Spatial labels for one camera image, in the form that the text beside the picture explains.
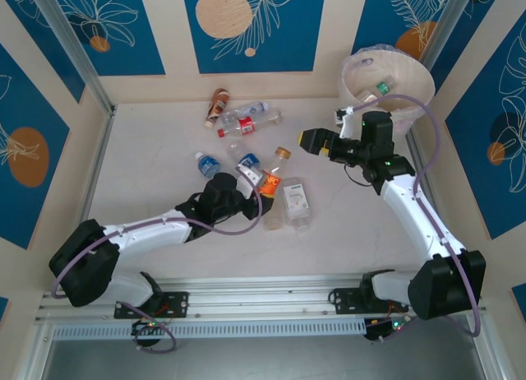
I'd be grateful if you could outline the blue label bottle clear cap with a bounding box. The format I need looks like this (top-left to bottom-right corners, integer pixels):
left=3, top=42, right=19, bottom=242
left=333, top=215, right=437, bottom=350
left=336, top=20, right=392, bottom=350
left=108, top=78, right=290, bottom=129
left=227, top=142, right=263, bottom=172

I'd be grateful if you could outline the clear bottle white label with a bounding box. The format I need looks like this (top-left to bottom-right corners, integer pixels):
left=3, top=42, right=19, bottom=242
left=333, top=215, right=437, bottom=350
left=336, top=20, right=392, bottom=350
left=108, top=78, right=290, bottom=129
left=281, top=176, right=313, bottom=233

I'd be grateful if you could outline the brown plastic bottle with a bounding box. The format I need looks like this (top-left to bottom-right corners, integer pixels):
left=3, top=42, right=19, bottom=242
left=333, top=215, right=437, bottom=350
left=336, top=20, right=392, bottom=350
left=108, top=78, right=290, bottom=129
left=204, top=87, right=231, bottom=129

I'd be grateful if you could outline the green white label bottle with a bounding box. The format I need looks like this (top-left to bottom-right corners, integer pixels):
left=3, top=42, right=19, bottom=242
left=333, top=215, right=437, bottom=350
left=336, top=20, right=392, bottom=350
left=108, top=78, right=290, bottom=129
left=376, top=75, right=399, bottom=96

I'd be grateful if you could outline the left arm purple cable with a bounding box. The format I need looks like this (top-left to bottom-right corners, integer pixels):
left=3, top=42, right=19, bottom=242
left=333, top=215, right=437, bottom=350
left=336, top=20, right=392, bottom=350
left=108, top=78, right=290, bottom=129
left=53, top=165, right=264, bottom=354

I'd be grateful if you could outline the white slotted cable duct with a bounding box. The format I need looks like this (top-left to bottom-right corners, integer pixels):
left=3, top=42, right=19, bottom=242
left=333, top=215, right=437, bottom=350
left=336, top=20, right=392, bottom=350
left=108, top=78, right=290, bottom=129
left=51, top=317, right=367, bottom=341

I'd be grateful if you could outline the small green-lit circuit board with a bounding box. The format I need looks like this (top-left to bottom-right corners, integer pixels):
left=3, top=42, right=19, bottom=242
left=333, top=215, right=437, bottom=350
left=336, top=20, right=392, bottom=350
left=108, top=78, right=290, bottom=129
left=363, top=317, right=413, bottom=343
left=130, top=318, right=166, bottom=336

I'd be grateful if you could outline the clear bottle red label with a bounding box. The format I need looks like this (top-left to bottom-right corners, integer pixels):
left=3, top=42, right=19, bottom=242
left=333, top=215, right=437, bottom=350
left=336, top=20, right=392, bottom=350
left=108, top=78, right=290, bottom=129
left=216, top=109, right=284, bottom=139

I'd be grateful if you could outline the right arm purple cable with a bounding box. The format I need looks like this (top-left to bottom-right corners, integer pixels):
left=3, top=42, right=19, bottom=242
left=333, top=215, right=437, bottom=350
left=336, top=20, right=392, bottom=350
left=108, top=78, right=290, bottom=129
left=347, top=94, right=482, bottom=344

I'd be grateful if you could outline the small blue label bottle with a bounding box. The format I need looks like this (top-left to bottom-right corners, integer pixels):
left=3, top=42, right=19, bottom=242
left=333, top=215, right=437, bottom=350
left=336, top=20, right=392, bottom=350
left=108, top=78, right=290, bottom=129
left=193, top=151, right=222, bottom=179

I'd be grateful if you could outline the right gripper thin black wire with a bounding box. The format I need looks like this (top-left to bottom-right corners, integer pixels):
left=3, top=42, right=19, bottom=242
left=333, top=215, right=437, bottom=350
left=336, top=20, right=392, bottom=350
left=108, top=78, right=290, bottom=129
left=344, top=164, right=373, bottom=188

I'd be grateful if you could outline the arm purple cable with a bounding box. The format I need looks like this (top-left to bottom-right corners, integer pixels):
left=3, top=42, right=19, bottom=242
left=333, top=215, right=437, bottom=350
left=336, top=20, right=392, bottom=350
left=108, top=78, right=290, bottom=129
left=347, top=94, right=482, bottom=344
left=53, top=165, right=264, bottom=354

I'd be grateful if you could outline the aluminium frame post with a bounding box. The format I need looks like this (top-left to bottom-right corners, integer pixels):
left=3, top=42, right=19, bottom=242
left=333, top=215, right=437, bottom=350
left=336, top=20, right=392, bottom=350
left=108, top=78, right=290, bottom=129
left=29, top=0, right=116, bottom=116
left=417, top=0, right=473, bottom=68
left=16, top=324, right=57, bottom=380
left=466, top=313, right=510, bottom=380

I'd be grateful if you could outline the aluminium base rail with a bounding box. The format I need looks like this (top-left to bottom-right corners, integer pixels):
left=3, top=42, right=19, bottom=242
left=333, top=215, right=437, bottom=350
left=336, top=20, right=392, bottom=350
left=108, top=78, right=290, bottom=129
left=35, top=275, right=488, bottom=324

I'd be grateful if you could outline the long clear pale-blue label bottle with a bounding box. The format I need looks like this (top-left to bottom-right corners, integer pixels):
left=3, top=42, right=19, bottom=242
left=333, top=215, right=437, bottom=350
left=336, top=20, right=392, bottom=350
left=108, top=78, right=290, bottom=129
left=221, top=101, right=270, bottom=126

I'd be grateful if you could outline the orange juice bottle brown cap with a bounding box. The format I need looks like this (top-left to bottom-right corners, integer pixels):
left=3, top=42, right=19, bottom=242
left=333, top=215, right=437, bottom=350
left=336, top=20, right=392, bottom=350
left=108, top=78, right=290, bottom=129
left=257, top=146, right=293, bottom=199

